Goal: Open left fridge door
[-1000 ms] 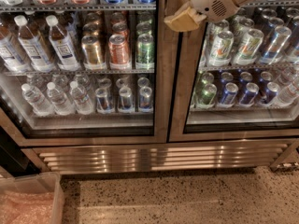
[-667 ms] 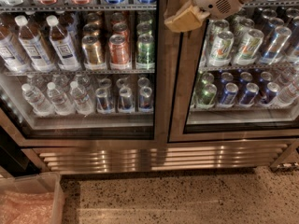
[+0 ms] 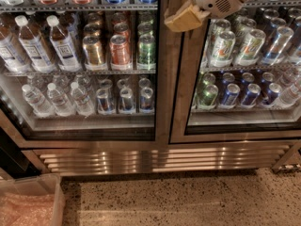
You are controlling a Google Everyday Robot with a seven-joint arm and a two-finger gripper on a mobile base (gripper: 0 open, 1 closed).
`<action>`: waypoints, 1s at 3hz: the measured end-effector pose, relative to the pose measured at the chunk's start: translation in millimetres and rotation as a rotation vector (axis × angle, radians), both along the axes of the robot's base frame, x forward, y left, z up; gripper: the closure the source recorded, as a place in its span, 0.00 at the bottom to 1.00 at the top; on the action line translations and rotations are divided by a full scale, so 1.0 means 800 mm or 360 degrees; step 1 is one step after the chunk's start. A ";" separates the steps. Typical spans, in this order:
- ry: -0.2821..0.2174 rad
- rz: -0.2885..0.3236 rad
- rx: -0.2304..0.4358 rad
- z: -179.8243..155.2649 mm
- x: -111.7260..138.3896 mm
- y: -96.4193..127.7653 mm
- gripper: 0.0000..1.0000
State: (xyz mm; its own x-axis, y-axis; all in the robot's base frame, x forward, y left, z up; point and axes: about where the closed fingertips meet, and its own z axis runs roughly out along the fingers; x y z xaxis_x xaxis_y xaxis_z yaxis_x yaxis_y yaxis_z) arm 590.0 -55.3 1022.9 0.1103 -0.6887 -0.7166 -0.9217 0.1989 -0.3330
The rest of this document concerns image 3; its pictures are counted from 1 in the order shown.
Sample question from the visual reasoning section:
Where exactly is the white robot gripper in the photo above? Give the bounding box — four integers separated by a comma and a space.
165, 0, 248, 32

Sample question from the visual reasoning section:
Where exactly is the glass fridge door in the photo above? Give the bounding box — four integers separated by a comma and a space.
171, 0, 301, 143
0, 0, 179, 150

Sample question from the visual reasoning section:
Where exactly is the water bottle right fridge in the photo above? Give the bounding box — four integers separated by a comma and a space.
277, 79, 301, 108

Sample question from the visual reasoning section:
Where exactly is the steel fridge bottom grille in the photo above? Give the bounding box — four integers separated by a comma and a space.
24, 139, 300, 177

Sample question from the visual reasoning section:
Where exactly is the white 7up can left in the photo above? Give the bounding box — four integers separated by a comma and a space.
210, 31, 236, 68

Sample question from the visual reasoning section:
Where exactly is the white 7up can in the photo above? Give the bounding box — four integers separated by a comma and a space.
210, 31, 236, 68
233, 29, 266, 66

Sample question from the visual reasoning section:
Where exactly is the green soda can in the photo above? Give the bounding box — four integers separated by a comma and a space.
137, 34, 156, 70

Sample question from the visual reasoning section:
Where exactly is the white 7up can right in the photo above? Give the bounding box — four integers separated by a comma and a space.
233, 29, 266, 66

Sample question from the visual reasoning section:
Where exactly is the orange soda can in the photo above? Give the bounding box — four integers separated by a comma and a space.
109, 35, 133, 71

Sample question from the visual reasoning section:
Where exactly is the green can lower shelf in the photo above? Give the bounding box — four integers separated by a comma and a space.
198, 85, 218, 109

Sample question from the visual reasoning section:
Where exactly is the blue can lower left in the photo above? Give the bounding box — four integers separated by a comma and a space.
219, 83, 240, 108

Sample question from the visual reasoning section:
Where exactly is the silver blue can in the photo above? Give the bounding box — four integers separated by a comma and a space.
260, 26, 293, 65

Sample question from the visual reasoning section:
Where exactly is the gold soda can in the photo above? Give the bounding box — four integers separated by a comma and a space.
83, 36, 107, 72

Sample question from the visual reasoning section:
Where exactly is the slim energy can right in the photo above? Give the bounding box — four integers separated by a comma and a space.
139, 87, 154, 113

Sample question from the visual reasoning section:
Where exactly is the slim energy can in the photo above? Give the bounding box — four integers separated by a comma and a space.
119, 87, 135, 114
96, 89, 116, 115
139, 87, 154, 113

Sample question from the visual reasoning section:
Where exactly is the slim energy can middle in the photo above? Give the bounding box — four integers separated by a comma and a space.
119, 87, 135, 114

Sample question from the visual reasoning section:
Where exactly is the blue can lower right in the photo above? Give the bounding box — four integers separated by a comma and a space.
240, 83, 261, 106

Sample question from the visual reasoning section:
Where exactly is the blue can far right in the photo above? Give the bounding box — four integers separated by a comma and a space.
260, 83, 282, 107

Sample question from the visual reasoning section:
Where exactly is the slim energy can left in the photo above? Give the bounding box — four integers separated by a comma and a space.
96, 89, 116, 115

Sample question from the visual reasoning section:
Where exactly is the brown tea bottle right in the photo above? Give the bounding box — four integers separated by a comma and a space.
46, 15, 82, 72

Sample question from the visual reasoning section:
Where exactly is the brown tea bottle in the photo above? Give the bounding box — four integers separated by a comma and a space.
46, 15, 82, 72
15, 15, 56, 73
0, 21, 32, 73

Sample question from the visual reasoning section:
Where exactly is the water bottle right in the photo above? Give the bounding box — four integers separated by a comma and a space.
71, 82, 95, 117

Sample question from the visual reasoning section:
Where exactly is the water bottle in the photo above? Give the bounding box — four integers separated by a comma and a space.
47, 83, 76, 117
22, 84, 55, 118
71, 82, 95, 117

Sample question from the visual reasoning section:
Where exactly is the brown tea bottle middle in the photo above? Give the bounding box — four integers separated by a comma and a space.
15, 15, 56, 73

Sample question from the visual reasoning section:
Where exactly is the water bottle middle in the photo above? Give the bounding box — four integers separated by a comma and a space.
47, 83, 76, 117

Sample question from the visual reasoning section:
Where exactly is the water bottle left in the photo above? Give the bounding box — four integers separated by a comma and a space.
22, 84, 55, 118

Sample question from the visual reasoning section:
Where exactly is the brown tea bottle left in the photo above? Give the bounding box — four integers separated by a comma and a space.
0, 21, 32, 73

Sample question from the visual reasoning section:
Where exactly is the clear plastic storage bin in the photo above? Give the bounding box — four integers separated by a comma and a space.
0, 174, 65, 226

